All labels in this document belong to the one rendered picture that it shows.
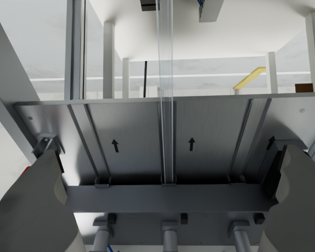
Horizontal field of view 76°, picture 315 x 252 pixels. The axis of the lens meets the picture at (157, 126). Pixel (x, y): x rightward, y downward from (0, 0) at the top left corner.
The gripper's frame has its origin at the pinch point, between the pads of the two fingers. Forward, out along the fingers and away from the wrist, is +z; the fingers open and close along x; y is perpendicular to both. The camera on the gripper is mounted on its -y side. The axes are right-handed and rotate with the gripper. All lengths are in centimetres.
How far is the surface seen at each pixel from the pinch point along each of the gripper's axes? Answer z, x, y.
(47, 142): 12.5, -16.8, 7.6
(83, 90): 38.0, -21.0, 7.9
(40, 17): 165, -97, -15
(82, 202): 11.2, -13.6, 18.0
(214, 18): 55, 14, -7
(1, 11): 157, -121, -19
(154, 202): 11.2, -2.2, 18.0
